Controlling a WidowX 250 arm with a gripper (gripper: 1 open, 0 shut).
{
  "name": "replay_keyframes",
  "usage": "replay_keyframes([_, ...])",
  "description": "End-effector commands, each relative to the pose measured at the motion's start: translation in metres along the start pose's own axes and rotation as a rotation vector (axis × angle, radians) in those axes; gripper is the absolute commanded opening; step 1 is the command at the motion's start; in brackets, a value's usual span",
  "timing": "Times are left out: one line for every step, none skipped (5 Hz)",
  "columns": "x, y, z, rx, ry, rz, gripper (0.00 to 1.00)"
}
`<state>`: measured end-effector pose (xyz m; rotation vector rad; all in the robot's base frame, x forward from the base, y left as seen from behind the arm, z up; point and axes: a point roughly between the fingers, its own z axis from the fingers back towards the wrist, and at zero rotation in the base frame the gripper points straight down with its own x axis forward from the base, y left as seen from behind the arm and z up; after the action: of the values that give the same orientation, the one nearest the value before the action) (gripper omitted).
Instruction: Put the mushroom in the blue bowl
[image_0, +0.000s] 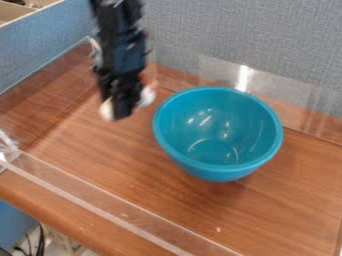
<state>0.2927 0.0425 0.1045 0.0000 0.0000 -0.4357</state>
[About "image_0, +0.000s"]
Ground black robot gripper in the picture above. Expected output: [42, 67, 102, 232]
[91, 31, 147, 120]

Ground white brown toy mushroom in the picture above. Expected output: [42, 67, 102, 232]
[99, 86, 157, 121]

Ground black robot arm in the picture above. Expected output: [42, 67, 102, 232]
[88, 0, 155, 121]

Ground blue plastic bowl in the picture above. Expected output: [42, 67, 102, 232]
[153, 86, 284, 182]

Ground blue partition with wooden shelf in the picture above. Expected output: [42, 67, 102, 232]
[0, 0, 94, 94]

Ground clear acrylic front barrier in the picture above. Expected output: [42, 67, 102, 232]
[0, 129, 242, 256]

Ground clear acrylic barrier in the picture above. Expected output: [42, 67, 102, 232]
[0, 129, 242, 256]
[149, 39, 342, 118]

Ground clear acrylic back barrier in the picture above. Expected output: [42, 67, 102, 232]
[149, 39, 342, 118]

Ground black cables under table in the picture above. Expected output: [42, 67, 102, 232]
[0, 223, 47, 256]

